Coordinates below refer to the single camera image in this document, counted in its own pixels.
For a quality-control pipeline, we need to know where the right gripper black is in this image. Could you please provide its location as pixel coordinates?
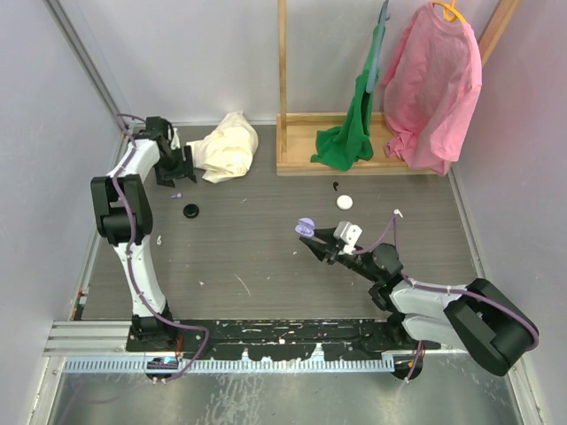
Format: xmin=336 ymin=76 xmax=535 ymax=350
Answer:
xmin=300 ymin=226 xmax=380 ymax=283

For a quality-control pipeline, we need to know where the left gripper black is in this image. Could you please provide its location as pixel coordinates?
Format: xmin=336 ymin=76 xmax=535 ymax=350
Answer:
xmin=154 ymin=145 xmax=195 ymax=188

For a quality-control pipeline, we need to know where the purple earbud charging case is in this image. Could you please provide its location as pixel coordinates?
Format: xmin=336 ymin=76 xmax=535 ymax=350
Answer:
xmin=295 ymin=217 xmax=315 ymax=239

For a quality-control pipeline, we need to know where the black earbud charging case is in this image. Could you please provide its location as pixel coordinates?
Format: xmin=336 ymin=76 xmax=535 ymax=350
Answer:
xmin=183 ymin=204 xmax=200 ymax=220

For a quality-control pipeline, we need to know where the cream cloth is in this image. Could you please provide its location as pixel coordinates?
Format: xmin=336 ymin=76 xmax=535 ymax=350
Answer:
xmin=186 ymin=111 xmax=259 ymax=183

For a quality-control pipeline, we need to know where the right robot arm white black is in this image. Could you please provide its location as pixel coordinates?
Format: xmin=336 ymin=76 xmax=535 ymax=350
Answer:
xmin=295 ymin=221 xmax=540 ymax=376

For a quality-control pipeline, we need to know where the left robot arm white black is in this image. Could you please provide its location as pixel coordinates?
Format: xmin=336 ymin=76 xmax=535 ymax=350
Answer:
xmin=90 ymin=116 xmax=197 ymax=351

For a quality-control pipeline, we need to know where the white earbud charging case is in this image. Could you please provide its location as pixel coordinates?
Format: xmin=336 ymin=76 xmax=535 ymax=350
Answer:
xmin=336 ymin=195 xmax=353 ymax=211

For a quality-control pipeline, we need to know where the green shirt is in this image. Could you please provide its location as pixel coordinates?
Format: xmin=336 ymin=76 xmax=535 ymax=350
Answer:
xmin=310 ymin=27 xmax=378 ymax=172

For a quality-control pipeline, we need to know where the wooden clothes rack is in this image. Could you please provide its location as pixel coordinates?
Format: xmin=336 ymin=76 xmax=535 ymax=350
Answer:
xmin=276 ymin=0 xmax=520 ymax=176

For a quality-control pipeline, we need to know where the pink shirt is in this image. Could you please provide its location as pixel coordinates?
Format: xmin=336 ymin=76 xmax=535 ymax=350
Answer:
xmin=381 ymin=2 xmax=482 ymax=175

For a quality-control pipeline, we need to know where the blue hanger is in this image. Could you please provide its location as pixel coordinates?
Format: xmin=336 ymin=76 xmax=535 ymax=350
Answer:
xmin=365 ymin=0 xmax=390 ymax=94

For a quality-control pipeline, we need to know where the orange hanger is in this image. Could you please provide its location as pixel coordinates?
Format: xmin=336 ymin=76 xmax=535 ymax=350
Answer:
xmin=432 ymin=0 xmax=467 ymax=24

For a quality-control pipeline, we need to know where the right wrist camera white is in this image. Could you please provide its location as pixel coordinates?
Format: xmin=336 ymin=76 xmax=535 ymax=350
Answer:
xmin=333 ymin=221 xmax=362 ymax=255

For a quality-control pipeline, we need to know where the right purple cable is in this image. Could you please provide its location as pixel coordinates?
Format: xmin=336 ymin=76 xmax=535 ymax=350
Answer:
xmin=353 ymin=214 xmax=540 ymax=386

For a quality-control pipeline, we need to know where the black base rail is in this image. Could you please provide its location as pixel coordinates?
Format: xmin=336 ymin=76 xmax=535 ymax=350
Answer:
xmin=126 ymin=319 xmax=417 ymax=361

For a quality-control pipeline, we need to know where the white cable duct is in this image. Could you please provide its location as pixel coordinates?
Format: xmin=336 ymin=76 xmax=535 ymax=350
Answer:
xmin=63 ymin=355 xmax=395 ymax=374

